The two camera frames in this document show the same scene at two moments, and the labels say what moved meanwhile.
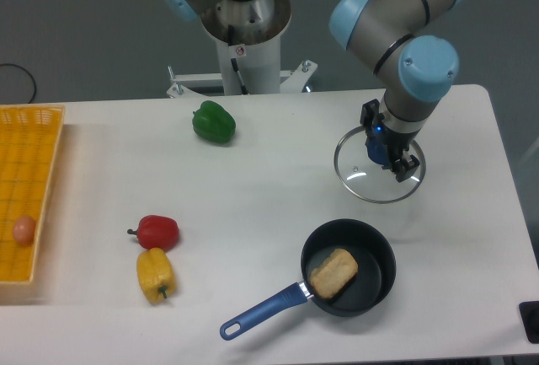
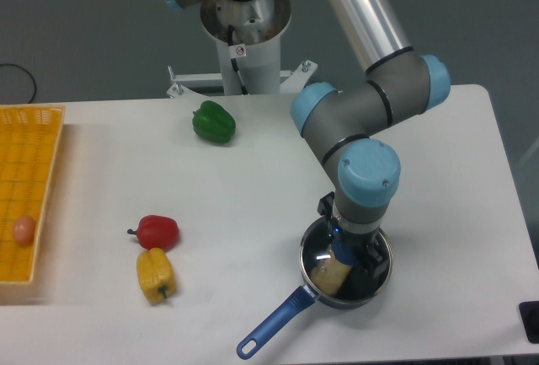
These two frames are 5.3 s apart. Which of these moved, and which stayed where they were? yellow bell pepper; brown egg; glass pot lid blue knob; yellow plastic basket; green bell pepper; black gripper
Moved: black gripper; glass pot lid blue knob
Stayed: yellow bell pepper; brown egg; yellow plastic basket; green bell pepper
